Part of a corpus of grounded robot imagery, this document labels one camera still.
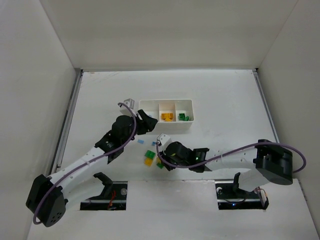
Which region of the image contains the white three-compartment container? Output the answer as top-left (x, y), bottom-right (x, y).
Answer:
top-left (138, 99), bottom-right (195, 130)

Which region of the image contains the left aluminium table rail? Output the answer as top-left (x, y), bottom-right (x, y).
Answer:
top-left (48, 68), bottom-right (84, 174)

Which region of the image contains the green yellow lego stack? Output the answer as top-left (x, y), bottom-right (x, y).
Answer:
top-left (156, 157), bottom-right (164, 169)
top-left (144, 150), bottom-right (156, 167)

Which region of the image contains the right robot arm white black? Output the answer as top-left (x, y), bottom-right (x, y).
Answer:
top-left (156, 136), bottom-right (293, 192)

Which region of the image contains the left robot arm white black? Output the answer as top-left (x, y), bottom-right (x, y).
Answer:
top-left (25, 109), bottom-right (158, 228)

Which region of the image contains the green lego brick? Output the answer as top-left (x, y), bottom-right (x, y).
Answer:
top-left (178, 113), bottom-right (190, 122)

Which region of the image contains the right aluminium table rail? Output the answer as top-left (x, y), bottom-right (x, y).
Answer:
top-left (252, 67), bottom-right (291, 178)

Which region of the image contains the aluminium table rail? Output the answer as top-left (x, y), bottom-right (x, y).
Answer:
top-left (48, 68), bottom-right (84, 174)
top-left (252, 67), bottom-right (291, 178)

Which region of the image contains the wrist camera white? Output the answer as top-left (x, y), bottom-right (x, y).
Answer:
top-left (157, 133), bottom-right (172, 149)
top-left (118, 98), bottom-right (136, 117)

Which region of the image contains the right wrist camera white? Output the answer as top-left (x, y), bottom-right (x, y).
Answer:
top-left (157, 133), bottom-right (172, 149)

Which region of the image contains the orange lego brick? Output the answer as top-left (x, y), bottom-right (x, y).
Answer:
top-left (160, 112), bottom-right (174, 122)

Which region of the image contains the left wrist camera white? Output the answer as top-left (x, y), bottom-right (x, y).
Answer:
top-left (118, 98), bottom-right (136, 117)

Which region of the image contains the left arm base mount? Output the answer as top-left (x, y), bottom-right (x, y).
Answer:
top-left (80, 172), bottom-right (128, 211)

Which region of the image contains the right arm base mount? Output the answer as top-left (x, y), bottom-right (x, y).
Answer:
top-left (215, 172), bottom-right (270, 210)

